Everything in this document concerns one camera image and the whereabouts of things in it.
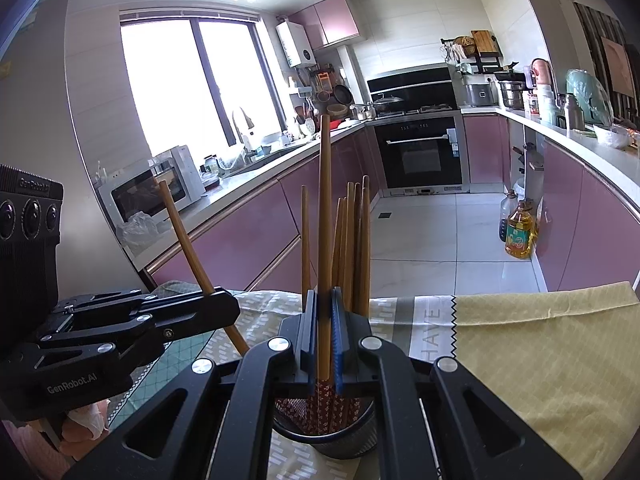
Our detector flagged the pink wall cabinet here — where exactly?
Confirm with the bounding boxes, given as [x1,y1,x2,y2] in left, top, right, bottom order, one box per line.
[289,0,362,51]

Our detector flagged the black mesh utensil holder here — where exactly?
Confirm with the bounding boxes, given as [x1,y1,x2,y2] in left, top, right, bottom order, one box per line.
[271,392,379,461]

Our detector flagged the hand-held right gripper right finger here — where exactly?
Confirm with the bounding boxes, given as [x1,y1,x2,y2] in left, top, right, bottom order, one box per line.
[330,287,583,480]

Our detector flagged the clear plastic bottle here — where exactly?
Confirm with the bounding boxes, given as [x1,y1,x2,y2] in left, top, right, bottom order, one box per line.
[498,191,521,244]

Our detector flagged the kitchen window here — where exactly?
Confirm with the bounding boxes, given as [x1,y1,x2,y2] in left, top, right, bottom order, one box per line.
[120,15,288,181]

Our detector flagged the sink faucet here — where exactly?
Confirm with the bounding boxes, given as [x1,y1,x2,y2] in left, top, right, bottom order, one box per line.
[231,106,256,153]

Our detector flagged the yellow cooking oil bottle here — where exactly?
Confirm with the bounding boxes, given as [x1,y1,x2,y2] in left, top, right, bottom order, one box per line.
[505,199,539,260]

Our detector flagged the bundle of wooden chopsticks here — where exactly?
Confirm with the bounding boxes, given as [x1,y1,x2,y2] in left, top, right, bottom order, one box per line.
[157,180,251,356]

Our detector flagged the teal and grey patterned cloth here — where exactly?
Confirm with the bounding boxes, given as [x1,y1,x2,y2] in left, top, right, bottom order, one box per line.
[107,280,236,436]

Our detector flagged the built-in black oven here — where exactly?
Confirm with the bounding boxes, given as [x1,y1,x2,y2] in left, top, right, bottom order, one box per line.
[372,112,471,196]

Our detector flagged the large steel pot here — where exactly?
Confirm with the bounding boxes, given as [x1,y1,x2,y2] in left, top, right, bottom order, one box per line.
[499,81,528,109]

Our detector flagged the pink base cabinets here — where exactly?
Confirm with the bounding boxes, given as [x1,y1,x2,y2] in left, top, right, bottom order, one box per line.
[462,112,640,293]
[145,125,386,293]

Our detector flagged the pale green plastic bag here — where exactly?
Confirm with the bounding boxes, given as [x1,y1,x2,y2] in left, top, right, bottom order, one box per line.
[566,68,613,128]

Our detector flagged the beige white-dashed tablecloth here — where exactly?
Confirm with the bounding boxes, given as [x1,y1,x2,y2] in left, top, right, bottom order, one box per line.
[107,290,458,480]

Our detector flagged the person's left hand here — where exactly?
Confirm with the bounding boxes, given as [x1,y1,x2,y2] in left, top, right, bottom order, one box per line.
[62,400,110,443]

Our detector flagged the black range hood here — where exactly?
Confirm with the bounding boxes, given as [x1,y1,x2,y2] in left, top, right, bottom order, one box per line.
[366,62,461,111]

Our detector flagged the pale green canister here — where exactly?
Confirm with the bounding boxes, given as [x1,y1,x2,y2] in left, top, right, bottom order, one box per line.
[537,85,561,126]

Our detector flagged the white countertop oven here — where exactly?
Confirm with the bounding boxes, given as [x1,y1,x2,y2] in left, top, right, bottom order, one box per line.
[97,145,207,233]

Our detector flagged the striped wall panel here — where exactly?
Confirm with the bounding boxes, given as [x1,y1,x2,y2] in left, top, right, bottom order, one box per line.
[572,1,640,126]

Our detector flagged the clear plastic bag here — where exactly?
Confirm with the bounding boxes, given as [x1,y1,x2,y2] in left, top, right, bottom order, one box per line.
[116,211,158,256]

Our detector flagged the white bowl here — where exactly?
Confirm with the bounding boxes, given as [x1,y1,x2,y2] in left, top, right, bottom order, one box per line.
[594,125,632,150]

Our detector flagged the pink kettle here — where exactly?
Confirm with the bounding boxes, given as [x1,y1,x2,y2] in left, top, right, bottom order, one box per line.
[530,57,555,88]

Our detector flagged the black counter shelf rack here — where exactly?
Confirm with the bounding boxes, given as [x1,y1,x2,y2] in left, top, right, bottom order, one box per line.
[440,30,503,73]

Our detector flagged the dark thermos bottle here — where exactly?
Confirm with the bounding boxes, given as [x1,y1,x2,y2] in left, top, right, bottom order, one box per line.
[565,92,586,131]

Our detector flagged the yellow cloth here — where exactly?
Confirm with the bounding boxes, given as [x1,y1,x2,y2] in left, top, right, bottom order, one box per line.
[452,281,640,480]

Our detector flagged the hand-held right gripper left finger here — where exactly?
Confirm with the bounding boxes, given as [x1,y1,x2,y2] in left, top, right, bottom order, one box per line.
[62,287,321,480]

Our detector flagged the dark wok with lid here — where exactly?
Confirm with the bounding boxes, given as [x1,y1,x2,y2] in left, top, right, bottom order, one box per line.
[372,92,406,115]

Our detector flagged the black pan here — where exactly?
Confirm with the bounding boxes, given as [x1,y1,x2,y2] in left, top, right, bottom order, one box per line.
[494,62,528,83]

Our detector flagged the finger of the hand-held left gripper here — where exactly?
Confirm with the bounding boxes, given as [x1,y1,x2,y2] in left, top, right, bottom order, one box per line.
[52,288,157,317]
[37,287,241,361]

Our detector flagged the white water heater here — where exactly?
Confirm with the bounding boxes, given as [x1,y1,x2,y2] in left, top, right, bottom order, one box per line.
[276,22,316,68]

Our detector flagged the wooden cutting board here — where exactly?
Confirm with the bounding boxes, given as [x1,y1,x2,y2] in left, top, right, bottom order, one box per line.
[471,30,500,56]

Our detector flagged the silver rice cooker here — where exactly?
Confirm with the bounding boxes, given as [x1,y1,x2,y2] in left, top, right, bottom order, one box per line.
[462,74,500,108]

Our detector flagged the white kitchen countertop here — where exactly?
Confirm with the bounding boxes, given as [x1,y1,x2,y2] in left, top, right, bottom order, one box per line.
[140,102,640,261]

